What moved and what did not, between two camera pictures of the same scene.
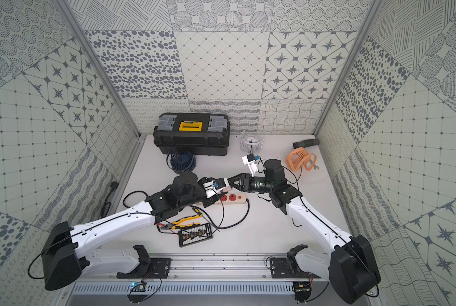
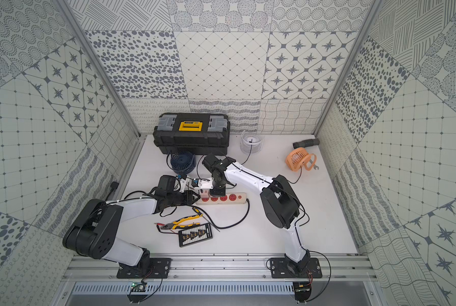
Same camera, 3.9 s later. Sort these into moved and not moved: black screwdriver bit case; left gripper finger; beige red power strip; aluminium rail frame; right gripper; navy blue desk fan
Moved: right gripper; left gripper finger
Not moved: beige red power strip; aluminium rail frame; navy blue desk fan; black screwdriver bit case
